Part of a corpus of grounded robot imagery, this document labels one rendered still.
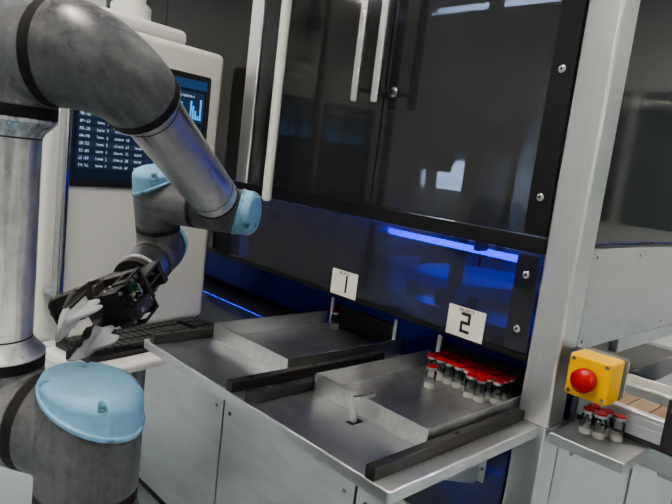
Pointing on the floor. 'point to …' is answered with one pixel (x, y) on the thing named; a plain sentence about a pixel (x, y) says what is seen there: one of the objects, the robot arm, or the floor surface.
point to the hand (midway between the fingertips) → (63, 346)
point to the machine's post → (571, 240)
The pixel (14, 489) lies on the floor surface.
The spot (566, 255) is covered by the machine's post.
